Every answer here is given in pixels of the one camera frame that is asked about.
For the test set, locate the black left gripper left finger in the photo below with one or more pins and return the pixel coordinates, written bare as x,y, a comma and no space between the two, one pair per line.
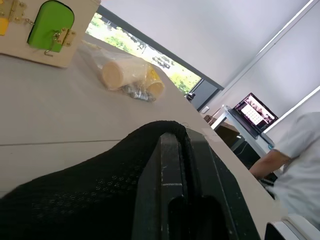
160,175

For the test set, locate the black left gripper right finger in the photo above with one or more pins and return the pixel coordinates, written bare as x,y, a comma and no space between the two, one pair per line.
220,190

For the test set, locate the yellow paper cup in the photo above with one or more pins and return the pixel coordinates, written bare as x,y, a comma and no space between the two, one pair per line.
154,83

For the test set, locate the cream paper cup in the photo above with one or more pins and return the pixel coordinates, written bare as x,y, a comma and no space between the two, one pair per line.
117,73

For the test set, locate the brown cardboard box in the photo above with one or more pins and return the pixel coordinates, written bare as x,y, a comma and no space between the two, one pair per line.
228,133

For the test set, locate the white desk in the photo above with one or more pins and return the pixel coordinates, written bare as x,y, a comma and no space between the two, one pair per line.
260,142

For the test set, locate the white framed device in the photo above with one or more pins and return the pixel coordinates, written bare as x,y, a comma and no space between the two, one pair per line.
287,228

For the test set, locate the small metal parts bundle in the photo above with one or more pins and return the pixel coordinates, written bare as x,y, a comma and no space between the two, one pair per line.
140,94

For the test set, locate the person in white shirt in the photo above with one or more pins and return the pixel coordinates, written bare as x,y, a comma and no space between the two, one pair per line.
300,165

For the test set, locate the open laptop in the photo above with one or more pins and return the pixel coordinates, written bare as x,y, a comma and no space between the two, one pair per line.
255,113

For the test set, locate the dark framed window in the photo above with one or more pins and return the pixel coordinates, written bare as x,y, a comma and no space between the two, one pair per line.
160,58

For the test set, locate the clear plastic bag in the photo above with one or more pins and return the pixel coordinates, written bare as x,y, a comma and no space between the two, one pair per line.
117,65

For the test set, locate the brass hasp with hook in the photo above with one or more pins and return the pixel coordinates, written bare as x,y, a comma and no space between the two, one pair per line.
63,37

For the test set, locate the wooden latch busy board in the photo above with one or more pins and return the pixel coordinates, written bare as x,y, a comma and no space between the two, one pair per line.
82,15

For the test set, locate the green board door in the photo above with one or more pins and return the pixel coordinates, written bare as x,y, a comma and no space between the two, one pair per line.
51,22

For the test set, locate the yellow board door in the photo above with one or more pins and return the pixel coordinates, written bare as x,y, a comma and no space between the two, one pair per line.
3,26

